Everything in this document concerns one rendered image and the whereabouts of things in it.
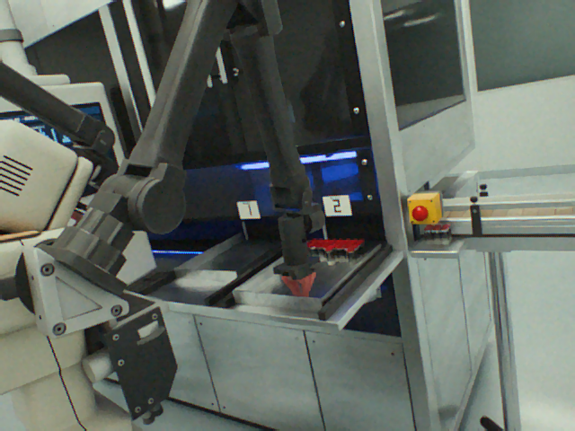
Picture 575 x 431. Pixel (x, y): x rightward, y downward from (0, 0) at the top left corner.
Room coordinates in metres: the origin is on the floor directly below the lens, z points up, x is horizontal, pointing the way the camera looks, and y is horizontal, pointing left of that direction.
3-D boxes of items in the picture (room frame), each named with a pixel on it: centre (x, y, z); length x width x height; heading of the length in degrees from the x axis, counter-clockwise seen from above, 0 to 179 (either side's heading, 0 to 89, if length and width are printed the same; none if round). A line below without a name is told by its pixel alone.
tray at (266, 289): (1.09, -0.02, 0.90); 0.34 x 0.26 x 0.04; 144
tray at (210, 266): (1.38, 0.19, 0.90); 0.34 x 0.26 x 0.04; 144
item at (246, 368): (2.15, 0.26, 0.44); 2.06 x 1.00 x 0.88; 54
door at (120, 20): (1.58, 0.29, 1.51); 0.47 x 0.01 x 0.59; 54
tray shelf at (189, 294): (1.22, 0.10, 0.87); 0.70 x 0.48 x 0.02; 54
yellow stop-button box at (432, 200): (1.13, -0.35, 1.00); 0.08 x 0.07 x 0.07; 144
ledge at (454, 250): (1.16, -0.39, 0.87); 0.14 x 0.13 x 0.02; 144
